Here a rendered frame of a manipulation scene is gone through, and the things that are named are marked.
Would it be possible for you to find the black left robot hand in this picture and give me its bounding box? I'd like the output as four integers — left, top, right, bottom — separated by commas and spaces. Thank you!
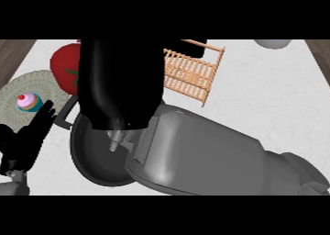
0, 99, 58, 177

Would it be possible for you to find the red tomato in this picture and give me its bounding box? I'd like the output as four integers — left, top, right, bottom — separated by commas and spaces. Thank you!
49, 42, 83, 96

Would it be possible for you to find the orange wooden tiered shelf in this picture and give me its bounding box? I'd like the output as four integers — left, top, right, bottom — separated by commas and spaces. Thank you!
162, 39, 227, 108

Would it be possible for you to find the pink frosted cupcake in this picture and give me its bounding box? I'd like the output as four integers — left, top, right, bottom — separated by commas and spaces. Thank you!
16, 92, 46, 114

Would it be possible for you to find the round grey-green placemat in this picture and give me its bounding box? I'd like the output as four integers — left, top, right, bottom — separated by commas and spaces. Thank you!
0, 69, 77, 143

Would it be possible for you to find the dark grey pan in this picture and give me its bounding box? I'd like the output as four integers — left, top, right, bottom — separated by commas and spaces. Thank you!
55, 95, 143, 187

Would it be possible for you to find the grey rounded object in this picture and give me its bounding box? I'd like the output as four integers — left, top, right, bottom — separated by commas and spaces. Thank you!
254, 39, 293, 50

